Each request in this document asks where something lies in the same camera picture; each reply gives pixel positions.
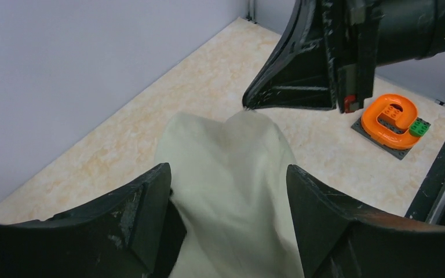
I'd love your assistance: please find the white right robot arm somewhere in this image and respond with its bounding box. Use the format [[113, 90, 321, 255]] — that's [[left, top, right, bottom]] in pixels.
[[242, 1, 445, 113]]

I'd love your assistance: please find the green toy brick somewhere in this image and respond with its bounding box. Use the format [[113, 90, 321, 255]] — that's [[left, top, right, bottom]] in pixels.
[[408, 118, 431, 138]]

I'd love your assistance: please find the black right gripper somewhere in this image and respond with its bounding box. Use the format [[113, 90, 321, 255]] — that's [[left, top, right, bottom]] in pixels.
[[242, 1, 384, 113]]

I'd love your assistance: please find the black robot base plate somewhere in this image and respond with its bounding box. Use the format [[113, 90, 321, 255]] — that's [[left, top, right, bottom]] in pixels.
[[404, 109, 445, 227]]

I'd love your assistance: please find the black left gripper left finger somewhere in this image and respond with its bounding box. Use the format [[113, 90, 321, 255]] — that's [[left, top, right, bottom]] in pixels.
[[0, 163, 187, 277]]

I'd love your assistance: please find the orange tape roll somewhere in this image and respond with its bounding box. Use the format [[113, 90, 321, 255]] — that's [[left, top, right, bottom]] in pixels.
[[360, 94, 430, 150]]

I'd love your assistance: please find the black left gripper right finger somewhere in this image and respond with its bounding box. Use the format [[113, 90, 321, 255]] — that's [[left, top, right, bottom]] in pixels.
[[286, 164, 445, 277]]

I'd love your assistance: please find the cream canvas backpack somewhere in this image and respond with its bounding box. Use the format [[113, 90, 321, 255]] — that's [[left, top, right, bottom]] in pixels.
[[155, 111, 304, 277]]

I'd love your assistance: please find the orange toy brick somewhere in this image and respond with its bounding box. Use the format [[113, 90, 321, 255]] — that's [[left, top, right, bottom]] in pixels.
[[378, 104, 403, 125]]

